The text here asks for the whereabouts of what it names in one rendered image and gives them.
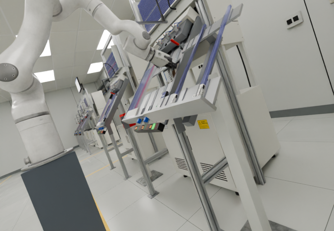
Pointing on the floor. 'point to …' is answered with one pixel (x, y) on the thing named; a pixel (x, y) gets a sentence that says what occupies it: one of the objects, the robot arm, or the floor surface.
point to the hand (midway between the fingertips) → (172, 65)
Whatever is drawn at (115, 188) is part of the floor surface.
